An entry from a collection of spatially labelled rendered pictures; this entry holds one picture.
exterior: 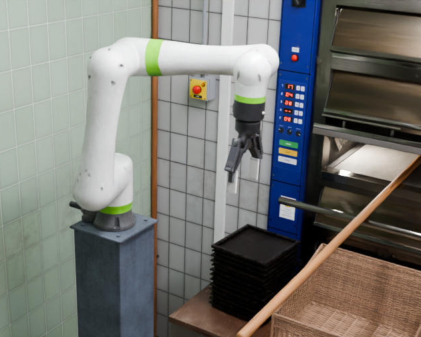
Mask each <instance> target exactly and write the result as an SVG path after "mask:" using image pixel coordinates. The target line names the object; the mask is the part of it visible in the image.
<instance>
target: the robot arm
mask: <svg viewBox="0 0 421 337"><path fill-rule="evenodd" d="M278 67H279V56H278V54H277V52H276V51H275V50H274V49H273V48H272V47H271V46H269V45H266V44H255V45H232V46H220V45H198V44H191V43H182V42H177V41H167V40H161V39H148V38H138V37H125V38H122V39H119V40H118V41H117V42H115V43H114V44H112V45H110V46H108V47H103V48H100V49H98V50H96V51H95V52H94V53H93V54H92V55H91V56H90V58H89V60H88V64H87V75H88V98H87V112H86V127H85V133H84V142H83V147H82V154H81V158H80V164H79V167H78V173H77V176H76V180H75V183H74V188H73V194H74V199H75V200H76V202H75V201H70V203H69V206H70V207H73V208H76V209H80V210H81V212H82V213H83V215H82V221H85V222H93V225H94V227H95V228H96V229H99V230H101V231H107V232H119V231H125V230H128V229H131V228H133V226H135V224H136V218H135V216H134V214H133V212H132V201H133V164H132V160H131V158H130V157H129V156H126V155H125V154H120V153H115V145H116V133H117V127H118V119H119V115H120V108H121V104H122V98H123V95H124V90H125V87H126V82H127V79H128V78H129V77H130V76H179V75H192V74H211V75H224V76H234V79H235V97H234V103H233V105H232V104H231V105H230V108H232V109H233V116H234V117H235V118H236V119H235V130H236V131H237V132H238V133H239V135H238V138H233V139H232V144H231V149H230V152H229V155H228V159H227V162H226V165H225V171H227V172H228V179H227V192H230V193H234V194H236V193H237V177H238V171H237V168H238V166H239V163H240V161H241V159H242V157H243V154H244V153H246V151H247V149H249V151H250V153H251V156H252V157H251V158H250V164H249V179H253V180H255V181H257V179H258V172H259V159H261V160H262V159H263V156H261V155H263V146H262V142H261V130H260V127H261V120H262V119H264V115H266V113H265V101H266V94H267V86H268V83H269V80H270V77H271V76H273V75H274V74H275V72H276V71H277V69H278Z"/></svg>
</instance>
